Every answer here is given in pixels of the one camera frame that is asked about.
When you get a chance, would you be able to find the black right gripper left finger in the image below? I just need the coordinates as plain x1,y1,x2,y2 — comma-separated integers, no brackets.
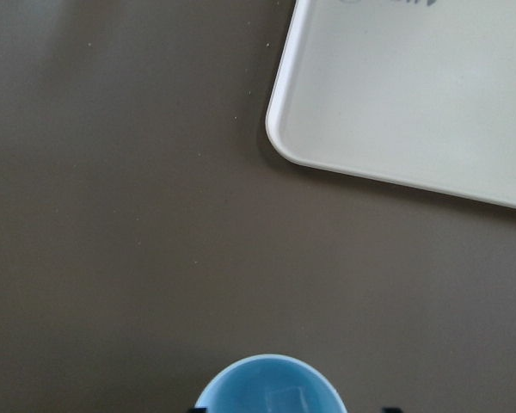
187,407,206,413

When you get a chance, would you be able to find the cream rabbit tray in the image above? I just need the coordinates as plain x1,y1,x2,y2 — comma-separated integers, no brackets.
266,1,516,208

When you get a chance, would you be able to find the light blue cup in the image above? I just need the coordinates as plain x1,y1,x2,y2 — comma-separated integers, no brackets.
194,354,347,412

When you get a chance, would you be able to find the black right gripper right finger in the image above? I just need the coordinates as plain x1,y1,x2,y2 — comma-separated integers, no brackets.
381,406,402,413

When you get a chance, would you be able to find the ice cube in cup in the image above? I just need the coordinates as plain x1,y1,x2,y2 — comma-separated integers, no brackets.
265,386,309,413

